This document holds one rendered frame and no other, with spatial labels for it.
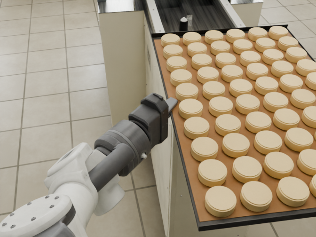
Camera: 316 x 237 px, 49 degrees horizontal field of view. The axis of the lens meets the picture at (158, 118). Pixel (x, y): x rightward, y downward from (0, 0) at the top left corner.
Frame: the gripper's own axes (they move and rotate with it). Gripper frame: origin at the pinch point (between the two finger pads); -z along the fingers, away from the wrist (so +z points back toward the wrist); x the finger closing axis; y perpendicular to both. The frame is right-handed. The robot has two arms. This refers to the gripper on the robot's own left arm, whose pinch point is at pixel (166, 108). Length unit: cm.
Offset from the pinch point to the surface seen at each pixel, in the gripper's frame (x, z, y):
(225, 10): -11, -70, 23
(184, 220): -68, -16, 1
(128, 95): -61, -53, 61
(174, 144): -25.5, -12.3, 5.5
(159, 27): -10, -43, 34
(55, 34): -101, -114, 199
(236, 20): -10, -64, 15
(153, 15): -10, -49, 41
